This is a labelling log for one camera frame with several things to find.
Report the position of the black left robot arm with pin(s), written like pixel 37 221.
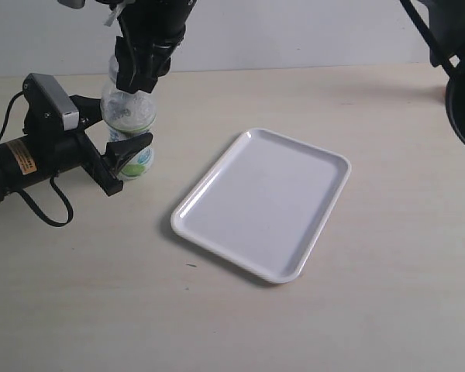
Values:
pixel 19 167

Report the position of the white rectangular plastic tray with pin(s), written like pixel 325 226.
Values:
pixel 263 204

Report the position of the clear plastic drink bottle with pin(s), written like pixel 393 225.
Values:
pixel 128 115

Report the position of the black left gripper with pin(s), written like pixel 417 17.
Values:
pixel 127 156

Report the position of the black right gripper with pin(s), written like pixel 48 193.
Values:
pixel 150 26

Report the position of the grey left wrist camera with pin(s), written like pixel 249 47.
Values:
pixel 59 99

